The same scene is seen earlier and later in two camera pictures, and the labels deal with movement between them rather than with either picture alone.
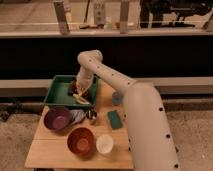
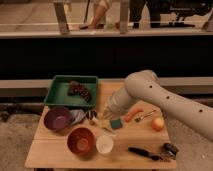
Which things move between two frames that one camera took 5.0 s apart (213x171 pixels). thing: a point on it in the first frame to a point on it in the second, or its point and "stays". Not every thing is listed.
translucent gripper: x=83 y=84 to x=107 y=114
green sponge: x=115 y=119 stays
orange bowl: x=81 y=141 stays
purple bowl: x=58 y=118 stays
